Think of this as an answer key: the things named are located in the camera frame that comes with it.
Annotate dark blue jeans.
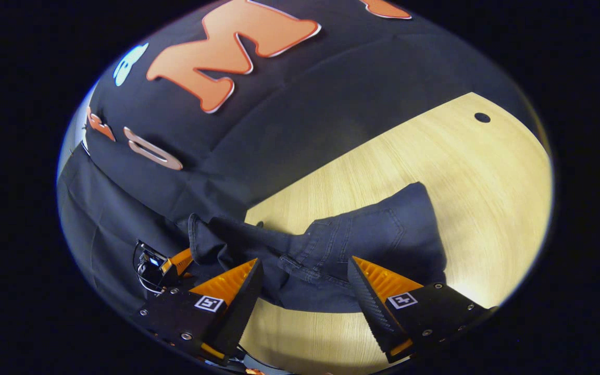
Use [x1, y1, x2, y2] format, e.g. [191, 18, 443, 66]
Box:
[188, 182, 447, 313]

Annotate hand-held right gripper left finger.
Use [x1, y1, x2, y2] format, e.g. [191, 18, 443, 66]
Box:
[137, 258, 265, 366]

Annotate black backdrop cloth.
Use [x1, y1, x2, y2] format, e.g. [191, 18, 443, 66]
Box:
[58, 0, 548, 318]

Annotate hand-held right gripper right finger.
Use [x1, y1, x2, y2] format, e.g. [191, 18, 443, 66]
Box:
[347, 255, 497, 364]

